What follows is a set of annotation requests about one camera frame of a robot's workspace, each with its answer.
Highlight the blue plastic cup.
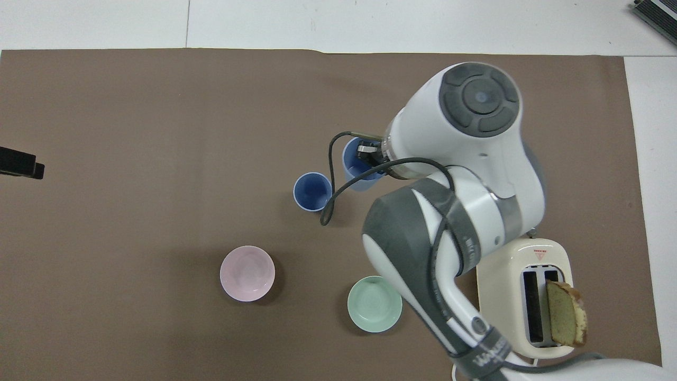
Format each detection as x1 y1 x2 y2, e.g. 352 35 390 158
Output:
342 137 387 193
293 172 334 213

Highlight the green ceramic bowl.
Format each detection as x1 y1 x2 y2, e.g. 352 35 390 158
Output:
347 275 403 334

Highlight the pink ceramic bowl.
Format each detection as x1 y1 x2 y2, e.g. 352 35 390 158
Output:
219 245 276 303

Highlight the cream white toaster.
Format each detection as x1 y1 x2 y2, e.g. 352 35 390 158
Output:
475 237 575 361

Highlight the slice of bread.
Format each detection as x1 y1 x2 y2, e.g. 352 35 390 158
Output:
545 280 589 348

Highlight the black stand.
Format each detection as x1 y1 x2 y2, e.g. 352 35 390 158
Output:
0 147 46 180

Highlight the dark grey box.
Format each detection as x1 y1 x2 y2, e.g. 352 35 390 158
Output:
630 0 677 31

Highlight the black cable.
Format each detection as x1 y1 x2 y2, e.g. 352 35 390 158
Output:
319 130 469 360

